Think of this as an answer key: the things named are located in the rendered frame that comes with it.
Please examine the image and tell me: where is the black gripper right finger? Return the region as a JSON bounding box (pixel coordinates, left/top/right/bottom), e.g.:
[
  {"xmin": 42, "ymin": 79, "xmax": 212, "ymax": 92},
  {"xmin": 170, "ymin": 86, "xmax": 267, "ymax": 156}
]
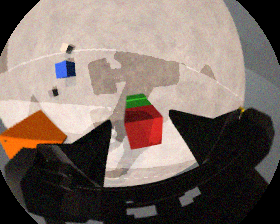
[{"xmin": 168, "ymin": 109, "xmax": 241, "ymax": 165}]

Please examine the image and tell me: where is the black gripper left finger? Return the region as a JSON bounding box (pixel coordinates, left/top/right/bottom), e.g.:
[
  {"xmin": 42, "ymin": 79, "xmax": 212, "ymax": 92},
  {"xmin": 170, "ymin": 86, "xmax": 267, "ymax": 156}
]
[{"xmin": 36, "ymin": 119, "xmax": 112, "ymax": 188}]

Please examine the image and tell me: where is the green block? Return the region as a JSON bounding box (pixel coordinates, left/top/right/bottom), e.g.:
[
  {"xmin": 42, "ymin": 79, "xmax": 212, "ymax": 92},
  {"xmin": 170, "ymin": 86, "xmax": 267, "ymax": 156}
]
[
  {"xmin": 127, "ymin": 93, "xmax": 147, "ymax": 101},
  {"xmin": 125, "ymin": 99, "xmax": 151, "ymax": 109}
]

